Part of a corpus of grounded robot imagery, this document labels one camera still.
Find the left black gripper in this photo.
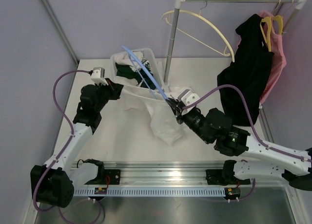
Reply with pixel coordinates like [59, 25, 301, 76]
[94, 78, 123, 112]

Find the white printed t shirt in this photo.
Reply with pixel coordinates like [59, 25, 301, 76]
[121, 85, 184, 146]

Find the green and white t shirt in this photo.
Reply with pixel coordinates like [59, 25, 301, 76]
[114, 52, 156, 90]

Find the light blue hanger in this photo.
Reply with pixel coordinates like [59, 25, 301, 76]
[122, 45, 168, 101]

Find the cream plastic hanger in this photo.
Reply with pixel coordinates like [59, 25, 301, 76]
[160, 0, 235, 62]

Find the black t shirt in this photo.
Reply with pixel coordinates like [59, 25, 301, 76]
[217, 14, 274, 124]

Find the yellow hanger front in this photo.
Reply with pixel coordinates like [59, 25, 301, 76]
[260, 17, 272, 52]

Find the yellow hanger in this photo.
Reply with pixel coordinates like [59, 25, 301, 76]
[273, 15, 284, 35]
[260, 17, 272, 52]

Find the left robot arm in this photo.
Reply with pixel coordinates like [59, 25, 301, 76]
[30, 79, 124, 210]

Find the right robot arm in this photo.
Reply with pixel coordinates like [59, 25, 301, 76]
[166, 98, 312, 191]

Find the pink t shirt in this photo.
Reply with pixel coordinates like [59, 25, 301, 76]
[259, 11, 287, 104]

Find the yellow hanger back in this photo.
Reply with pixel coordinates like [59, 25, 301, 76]
[273, 15, 284, 35]

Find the white plastic basket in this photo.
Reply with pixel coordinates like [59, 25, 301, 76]
[110, 48, 163, 91]

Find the metal clothes rack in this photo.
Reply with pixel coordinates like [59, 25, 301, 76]
[162, 0, 312, 88]

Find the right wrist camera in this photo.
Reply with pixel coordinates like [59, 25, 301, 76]
[177, 89, 200, 106]

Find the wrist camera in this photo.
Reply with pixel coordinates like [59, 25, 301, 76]
[91, 67, 108, 86]
[177, 89, 200, 106]

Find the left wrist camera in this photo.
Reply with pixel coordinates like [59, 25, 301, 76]
[91, 67, 108, 86]

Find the aluminium mounting rail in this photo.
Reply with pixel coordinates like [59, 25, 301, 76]
[70, 160, 298, 186]

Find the white slotted cable duct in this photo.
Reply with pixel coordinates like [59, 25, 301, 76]
[74, 187, 225, 197]

